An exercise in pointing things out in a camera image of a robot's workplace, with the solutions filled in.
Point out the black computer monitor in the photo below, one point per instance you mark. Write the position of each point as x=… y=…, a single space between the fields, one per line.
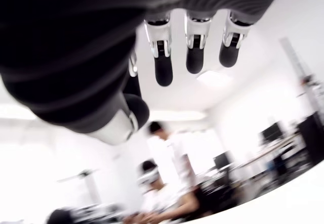
x=222 y=160
x=272 y=133

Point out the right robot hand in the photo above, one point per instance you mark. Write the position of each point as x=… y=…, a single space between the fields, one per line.
x=63 y=57

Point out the dark-haired person head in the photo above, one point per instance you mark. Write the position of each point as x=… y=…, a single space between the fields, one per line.
x=60 y=216

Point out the standing person in white shirt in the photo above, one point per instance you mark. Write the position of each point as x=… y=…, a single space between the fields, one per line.
x=174 y=153

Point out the seated person in white shirt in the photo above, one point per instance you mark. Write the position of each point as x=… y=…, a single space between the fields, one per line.
x=152 y=198

